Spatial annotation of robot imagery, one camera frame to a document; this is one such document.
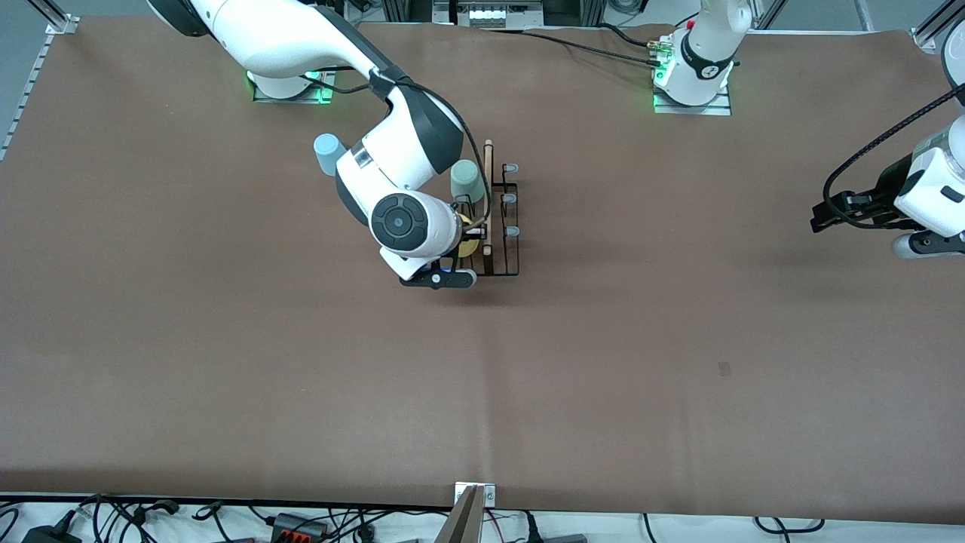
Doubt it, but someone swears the yellow plastic cup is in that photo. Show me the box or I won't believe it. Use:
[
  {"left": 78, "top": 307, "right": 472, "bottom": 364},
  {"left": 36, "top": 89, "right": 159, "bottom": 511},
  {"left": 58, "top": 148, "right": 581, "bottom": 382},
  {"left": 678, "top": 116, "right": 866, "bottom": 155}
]
[{"left": 455, "top": 213, "right": 482, "bottom": 259}]

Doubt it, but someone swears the light blue plastic cup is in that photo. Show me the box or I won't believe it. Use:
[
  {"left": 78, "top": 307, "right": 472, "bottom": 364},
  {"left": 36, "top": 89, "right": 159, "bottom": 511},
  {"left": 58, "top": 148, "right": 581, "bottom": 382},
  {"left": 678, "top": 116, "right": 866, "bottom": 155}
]
[{"left": 313, "top": 133, "right": 348, "bottom": 178}]

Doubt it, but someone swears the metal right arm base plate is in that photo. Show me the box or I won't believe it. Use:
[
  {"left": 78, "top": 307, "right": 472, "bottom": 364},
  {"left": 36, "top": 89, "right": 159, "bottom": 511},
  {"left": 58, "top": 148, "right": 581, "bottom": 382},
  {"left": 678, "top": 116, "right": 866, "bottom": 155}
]
[{"left": 252, "top": 70, "right": 337, "bottom": 105}]

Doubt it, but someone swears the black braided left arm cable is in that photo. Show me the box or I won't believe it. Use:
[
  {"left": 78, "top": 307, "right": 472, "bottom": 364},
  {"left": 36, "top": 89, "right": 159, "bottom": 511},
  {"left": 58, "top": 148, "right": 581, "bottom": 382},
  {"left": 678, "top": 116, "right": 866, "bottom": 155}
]
[{"left": 823, "top": 84, "right": 965, "bottom": 229}]

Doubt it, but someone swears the black power adapter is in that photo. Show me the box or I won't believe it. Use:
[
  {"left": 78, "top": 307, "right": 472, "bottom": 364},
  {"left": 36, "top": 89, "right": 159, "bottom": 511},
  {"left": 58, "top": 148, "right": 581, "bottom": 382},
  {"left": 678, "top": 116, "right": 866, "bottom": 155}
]
[{"left": 22, "top": 523, "right": 83, "bottom": 543}]

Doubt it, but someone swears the black wire cup holder rack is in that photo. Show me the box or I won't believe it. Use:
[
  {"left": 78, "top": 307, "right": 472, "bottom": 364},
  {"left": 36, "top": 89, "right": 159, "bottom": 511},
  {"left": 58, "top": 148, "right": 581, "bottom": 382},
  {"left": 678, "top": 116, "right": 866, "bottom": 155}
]
[{"left": 452, "top": 140, "right": 521, "bottom": 278}]

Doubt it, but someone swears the mint green plastic cup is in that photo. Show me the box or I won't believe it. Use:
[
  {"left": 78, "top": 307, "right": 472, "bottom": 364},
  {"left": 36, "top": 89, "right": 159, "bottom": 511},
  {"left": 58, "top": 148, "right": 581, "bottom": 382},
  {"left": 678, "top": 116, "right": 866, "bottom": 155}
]
[{"left": 450, "top": 159, "right": 486, "bottom": 205}]

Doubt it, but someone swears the perforated metal rail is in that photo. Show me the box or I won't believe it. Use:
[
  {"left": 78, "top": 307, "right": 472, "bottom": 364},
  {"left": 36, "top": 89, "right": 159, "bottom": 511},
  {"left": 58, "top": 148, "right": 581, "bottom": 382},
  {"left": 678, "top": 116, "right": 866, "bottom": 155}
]
[{"left": 0, "top": 34, "right": 57, "bottom": 161}]

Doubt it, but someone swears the white labelled control box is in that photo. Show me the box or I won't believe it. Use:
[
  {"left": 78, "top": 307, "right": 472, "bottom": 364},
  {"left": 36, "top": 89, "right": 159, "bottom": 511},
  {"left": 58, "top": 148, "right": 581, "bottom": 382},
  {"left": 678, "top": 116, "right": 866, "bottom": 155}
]
[{"left": 433, "top": 0, "right": 545, "bottom": 29}]

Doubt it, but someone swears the aluminium frame profile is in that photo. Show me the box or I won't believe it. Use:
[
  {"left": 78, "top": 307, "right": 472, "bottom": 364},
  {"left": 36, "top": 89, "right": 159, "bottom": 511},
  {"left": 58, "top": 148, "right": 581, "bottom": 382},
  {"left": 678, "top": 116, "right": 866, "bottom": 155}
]
[
  {"left": 29, "top": 0, "right": 81, "bottom": 36},
  {"left": 910, "top": 0, "right": 965, "bottom": 53}
]

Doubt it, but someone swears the black box with orange connectors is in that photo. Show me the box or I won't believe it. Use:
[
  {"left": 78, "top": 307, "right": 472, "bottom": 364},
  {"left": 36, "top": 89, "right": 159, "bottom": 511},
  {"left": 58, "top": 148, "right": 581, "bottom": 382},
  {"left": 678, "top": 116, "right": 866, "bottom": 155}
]
[{"left": 269, "top": 512, "right": 331, "bottom": 541}]

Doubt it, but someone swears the aluminium camera post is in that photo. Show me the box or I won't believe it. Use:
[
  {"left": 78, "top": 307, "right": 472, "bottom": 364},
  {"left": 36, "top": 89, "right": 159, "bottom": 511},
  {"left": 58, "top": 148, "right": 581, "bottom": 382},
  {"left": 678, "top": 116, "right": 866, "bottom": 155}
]
[{"left": 434, "top": 482, "right": 498, "bottom": 543}]

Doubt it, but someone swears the long black table cable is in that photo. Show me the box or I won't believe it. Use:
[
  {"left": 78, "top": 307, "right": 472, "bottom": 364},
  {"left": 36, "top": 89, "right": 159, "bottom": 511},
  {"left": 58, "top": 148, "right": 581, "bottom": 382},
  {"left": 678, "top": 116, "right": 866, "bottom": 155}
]
[{"left": 481, "top": 27, "right": 666, "bottom": 70}]

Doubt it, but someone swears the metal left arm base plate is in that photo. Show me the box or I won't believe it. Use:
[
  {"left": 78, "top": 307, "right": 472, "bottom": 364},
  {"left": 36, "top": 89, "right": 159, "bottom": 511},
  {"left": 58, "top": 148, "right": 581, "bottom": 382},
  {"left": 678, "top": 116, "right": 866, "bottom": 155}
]
[{"left": 652, "top": 89, "right": 733, "bottom": 116}]

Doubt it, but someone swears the brown table cover sheet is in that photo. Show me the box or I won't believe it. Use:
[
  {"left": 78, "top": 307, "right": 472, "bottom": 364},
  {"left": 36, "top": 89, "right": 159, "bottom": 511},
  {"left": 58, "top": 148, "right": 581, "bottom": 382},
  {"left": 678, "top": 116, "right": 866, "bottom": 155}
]
[{"left": 0, "top": 15, "right": 965, "bottom": 523}]

